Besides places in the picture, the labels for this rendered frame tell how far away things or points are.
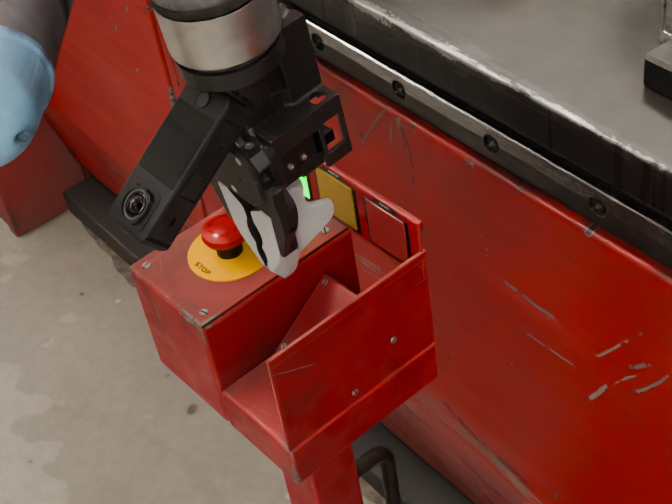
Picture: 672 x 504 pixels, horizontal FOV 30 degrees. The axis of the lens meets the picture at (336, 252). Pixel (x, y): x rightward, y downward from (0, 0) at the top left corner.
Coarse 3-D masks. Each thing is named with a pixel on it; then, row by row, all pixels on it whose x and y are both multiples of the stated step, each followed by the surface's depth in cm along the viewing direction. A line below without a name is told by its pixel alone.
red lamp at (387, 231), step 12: (372, 204) 99; (372, 216) 100; (384, 216) 98; (372, 228) 101; (384, 228) 99; (396, 228) 98; (372, 240) 102; (384, 240) 100; (396, 240) 99; (396, 252) 100
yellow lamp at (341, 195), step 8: (320, 176) 103; (328, 176) 102; (320, 184) 104; (328, 184) 103; (336, 184) 102; (320, 192) 105; (328, 192) 103; (336, 192) 102; (344, 192) 101; (336, 200) 103; (344, 200) 102; (352, 200) 101; (336, 208) 104; (344, 208) 103; (352, 208) 102; (336, 216) 105; (344, 216) 104; (352, 216) 102; (352, 224) 103
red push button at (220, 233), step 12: (216, 216) 104; (228, 216) 103; (204, 228) 103; (216, 228) 102; (228, 228) 102; (204, 240) 102; (216, 240) 102; (228, 240) 102; (240, 240) 102; (228, 252) 103; (240, 252) 104
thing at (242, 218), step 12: (300, 180) 94; (228, 192) 90; (228, 204) 91; (240, 204) 89; (240, 216) 91; (240, 228) 93; (252, 228) 92; (252, 240) 92; (264, 252) 93; (264, 264) 93
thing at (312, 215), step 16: (256, 208) 88; (304, 208) 90; (320, 208) 91; (256, 224) 89; (304, 224) 91; (320, 224) 92; (272, 240) 89; (304, 240) 92; (272, 256) 91; (288, 256) 90; (288, 272) 93
